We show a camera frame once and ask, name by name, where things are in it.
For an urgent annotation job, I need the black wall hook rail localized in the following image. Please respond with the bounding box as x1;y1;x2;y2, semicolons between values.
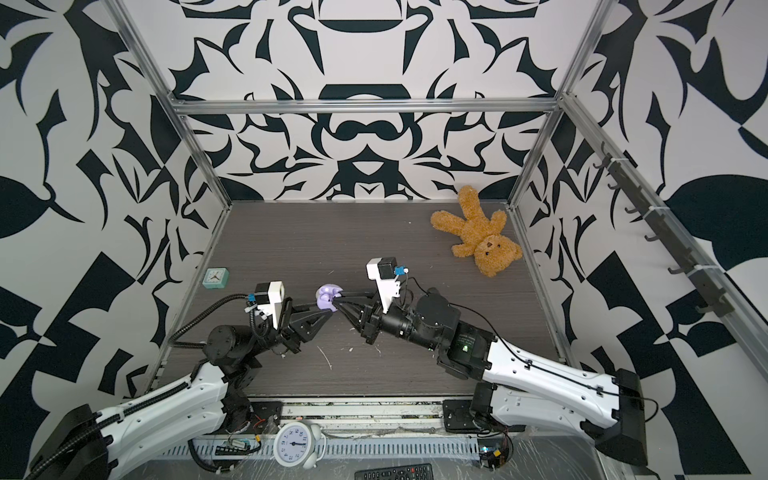
596;152;735;318

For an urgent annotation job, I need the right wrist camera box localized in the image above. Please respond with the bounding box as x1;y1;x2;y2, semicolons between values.
366;257;408;313

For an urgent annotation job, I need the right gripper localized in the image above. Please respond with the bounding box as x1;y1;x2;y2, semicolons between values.
338;288;447;354

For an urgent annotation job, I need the green circuit board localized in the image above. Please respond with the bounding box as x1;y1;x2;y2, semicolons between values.
479;444;510;470

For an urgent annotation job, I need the white round alarm clock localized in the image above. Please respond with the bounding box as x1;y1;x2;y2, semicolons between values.
273;421;328;470

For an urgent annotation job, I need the small teal square clock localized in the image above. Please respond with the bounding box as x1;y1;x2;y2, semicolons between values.
202;267;229;289

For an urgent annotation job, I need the purple earbud charging case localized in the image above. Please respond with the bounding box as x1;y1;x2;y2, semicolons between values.
315;284;343;312

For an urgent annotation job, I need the black remote control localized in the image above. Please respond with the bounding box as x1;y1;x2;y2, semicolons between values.
353;463;434;480

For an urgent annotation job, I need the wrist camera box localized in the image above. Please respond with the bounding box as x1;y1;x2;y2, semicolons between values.
366;257;408;313
244;281;285;330

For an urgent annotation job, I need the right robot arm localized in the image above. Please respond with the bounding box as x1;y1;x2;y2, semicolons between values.
317;288;650;467

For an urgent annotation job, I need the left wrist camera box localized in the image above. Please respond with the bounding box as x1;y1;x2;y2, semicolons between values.
244;281;285;330

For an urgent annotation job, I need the brown teddy bear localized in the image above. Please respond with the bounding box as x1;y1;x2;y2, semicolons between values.
430;185;523;278

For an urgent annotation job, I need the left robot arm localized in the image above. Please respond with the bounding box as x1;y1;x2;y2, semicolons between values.
27;295;333;479

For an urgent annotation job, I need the white slotted cable duct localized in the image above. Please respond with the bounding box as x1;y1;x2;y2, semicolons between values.
194;436;480;461

